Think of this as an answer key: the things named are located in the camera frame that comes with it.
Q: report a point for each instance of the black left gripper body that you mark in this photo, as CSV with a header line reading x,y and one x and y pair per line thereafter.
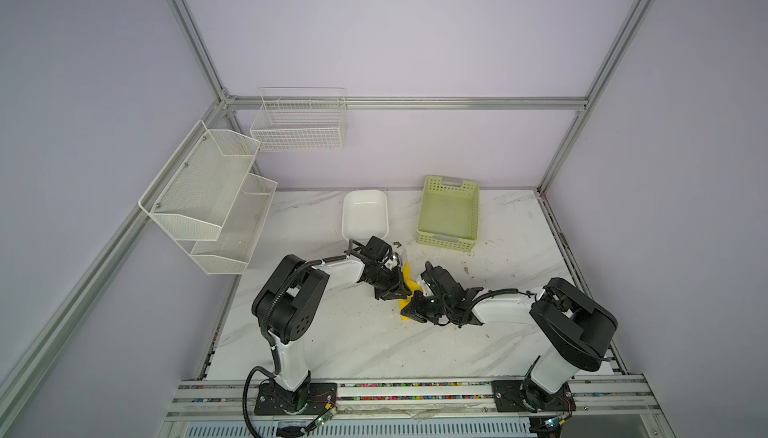
x,y
385,284

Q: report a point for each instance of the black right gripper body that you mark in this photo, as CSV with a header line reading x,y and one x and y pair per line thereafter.
x,y
429,307

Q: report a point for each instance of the yellow paper napkin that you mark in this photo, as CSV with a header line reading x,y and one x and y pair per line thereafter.
x,y
411,286

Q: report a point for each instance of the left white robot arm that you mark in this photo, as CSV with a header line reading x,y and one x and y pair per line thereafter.
x,y
287,304

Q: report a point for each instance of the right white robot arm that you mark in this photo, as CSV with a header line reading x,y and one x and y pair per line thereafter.
x,y
579,330

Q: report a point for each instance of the white plastic cutlery tub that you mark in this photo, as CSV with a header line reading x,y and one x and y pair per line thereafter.
x,y
365,214

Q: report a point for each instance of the light green perforated basket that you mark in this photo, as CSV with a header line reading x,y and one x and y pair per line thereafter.
x,y
449,213

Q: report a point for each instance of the lower white mesh shelf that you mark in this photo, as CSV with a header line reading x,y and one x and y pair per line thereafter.
x,y
233,251

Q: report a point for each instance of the white mesh shelf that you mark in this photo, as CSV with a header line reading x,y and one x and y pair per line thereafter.
x,y
233,251
195,202

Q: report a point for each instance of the upper white mesh shelf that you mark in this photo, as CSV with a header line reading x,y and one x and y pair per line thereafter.
x,y
195,202

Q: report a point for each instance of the white wire wall basket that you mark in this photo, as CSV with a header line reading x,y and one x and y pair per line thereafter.
x,y
301,119

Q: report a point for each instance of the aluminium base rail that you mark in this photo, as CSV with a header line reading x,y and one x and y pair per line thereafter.
x,y
590,406

